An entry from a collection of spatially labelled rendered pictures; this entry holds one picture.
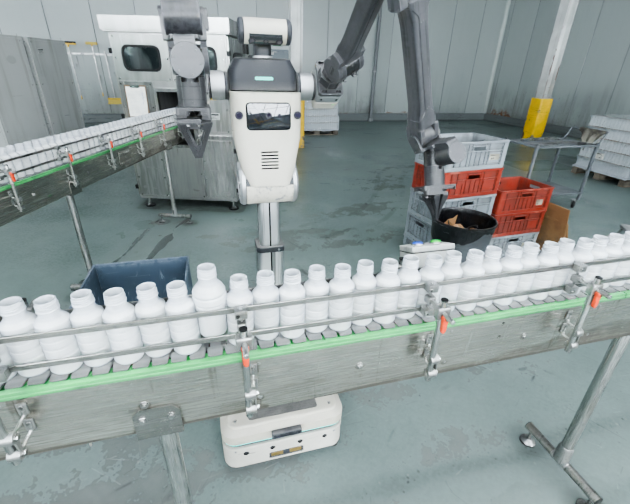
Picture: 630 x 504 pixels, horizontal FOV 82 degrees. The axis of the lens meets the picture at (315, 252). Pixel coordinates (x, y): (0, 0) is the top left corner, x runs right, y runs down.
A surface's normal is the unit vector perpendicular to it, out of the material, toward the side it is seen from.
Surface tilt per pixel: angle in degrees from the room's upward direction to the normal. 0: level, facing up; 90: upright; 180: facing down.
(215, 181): 90
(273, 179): 90
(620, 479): 0
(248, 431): 31
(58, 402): 90
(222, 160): 90
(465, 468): 0
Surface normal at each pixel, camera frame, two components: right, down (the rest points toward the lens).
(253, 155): 0.26, 0.44
